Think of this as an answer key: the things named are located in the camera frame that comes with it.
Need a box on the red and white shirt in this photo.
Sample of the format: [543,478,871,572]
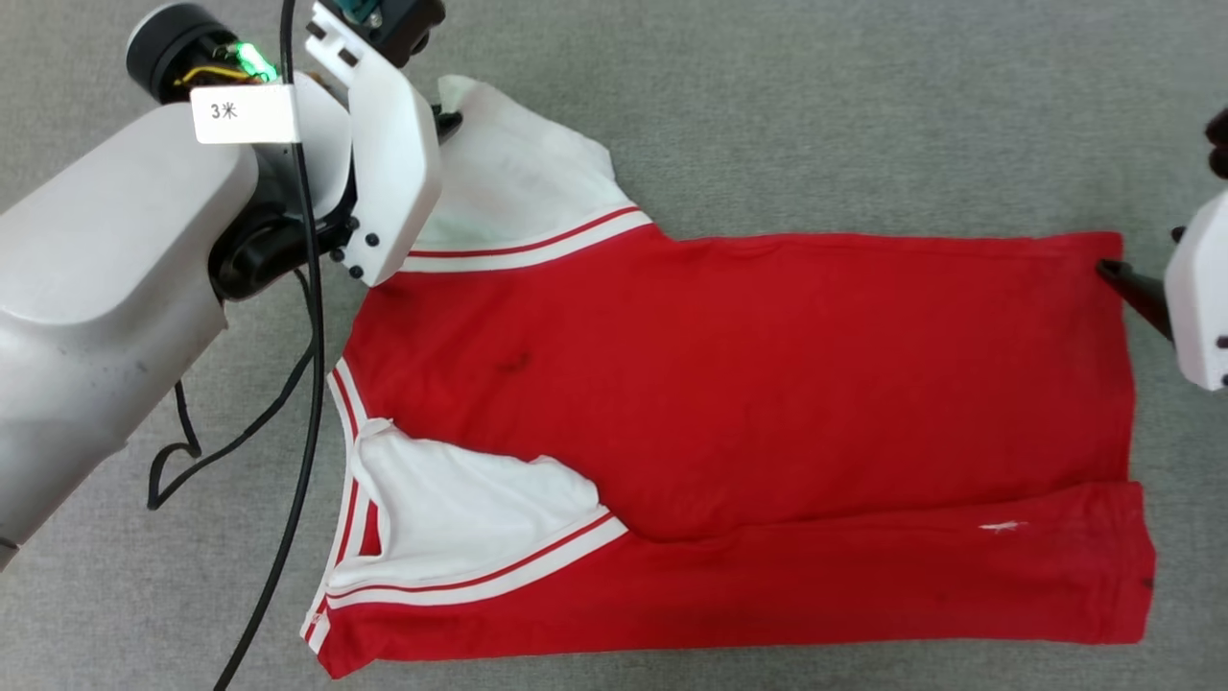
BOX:
[299,74,1158,680]

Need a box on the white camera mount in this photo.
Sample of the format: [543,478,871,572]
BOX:
[304,4,444,288]
[1163,188,1228,392]

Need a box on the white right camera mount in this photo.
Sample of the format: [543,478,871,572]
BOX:
[1163,188,1228,392]

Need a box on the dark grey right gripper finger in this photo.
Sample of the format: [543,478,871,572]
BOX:
[1096,258,1177,344]

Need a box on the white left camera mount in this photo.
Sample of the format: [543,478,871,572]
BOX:
[304,4,444,288]

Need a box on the white cable tag label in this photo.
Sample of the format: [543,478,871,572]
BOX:
[189,83,297,146]

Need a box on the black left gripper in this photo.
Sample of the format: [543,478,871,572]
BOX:
[126,2,358,302]

